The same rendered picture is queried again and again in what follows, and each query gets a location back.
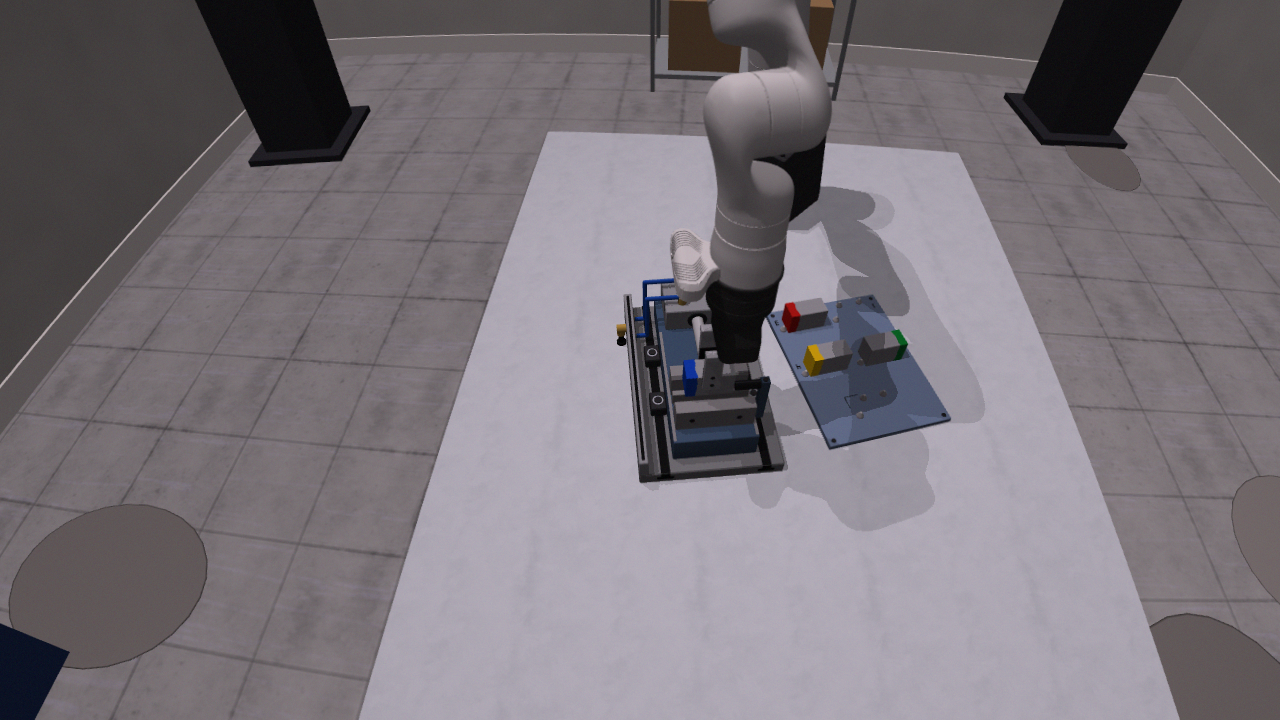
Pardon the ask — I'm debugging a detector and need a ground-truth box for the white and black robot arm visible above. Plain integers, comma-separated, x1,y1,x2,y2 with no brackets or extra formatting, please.
703,0,832,249

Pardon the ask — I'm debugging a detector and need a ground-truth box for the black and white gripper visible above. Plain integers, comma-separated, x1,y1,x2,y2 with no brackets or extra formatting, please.
669,225,787,389

